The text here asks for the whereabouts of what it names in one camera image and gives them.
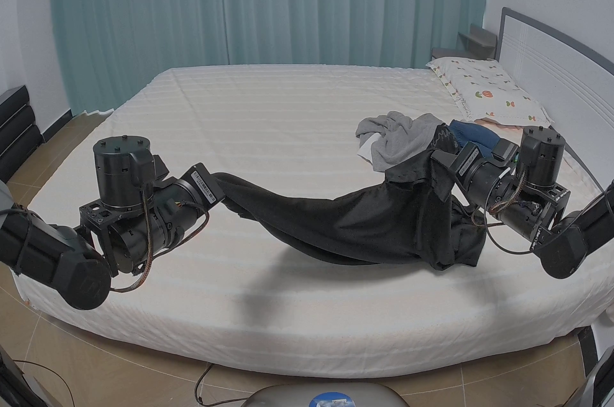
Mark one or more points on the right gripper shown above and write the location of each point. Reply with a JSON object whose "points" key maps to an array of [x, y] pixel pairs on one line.
{"points": [[484, 182]]}

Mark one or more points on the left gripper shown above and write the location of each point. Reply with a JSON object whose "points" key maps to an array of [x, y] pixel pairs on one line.
{"points": [[177, 208]]}

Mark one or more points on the black T-shirt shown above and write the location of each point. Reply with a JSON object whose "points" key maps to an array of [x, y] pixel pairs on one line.
{"points": [[345, 223]]}

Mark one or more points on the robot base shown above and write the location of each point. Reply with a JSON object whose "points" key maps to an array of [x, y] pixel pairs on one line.
{"points": [[326, 395]]}

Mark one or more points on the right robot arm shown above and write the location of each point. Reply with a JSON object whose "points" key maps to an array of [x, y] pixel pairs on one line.
{"points": [[571, 242]]}

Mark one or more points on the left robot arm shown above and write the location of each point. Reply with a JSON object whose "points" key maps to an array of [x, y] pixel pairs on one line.
{"points": [[48, 251]]}

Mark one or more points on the pile of clothes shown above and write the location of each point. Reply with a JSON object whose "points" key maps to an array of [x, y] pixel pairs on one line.
{"points": [[403, 136]]}

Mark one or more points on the bed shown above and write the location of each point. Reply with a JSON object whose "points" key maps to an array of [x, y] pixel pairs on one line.
{"points": [[288, 117]]}

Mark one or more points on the white printed pillow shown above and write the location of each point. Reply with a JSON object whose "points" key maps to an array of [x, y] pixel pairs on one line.
{"points": [[489, 88]]}

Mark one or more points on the grey bedside table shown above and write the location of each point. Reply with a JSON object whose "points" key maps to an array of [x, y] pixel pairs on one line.
{"points": [[472, 41]]}

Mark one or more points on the black chest of drawers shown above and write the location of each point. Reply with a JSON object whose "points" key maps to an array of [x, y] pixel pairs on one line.
{"points": [[17, 127]]}

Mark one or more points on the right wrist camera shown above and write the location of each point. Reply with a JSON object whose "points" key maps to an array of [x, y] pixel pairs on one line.
{"points": [[503, 151]]}

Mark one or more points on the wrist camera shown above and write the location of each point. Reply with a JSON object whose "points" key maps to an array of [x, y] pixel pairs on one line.
{"points": [[503, 151], [160, 167]]}

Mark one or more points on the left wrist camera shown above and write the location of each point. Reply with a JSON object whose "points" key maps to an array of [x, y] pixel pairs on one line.
{"points": [[160, 167]]}

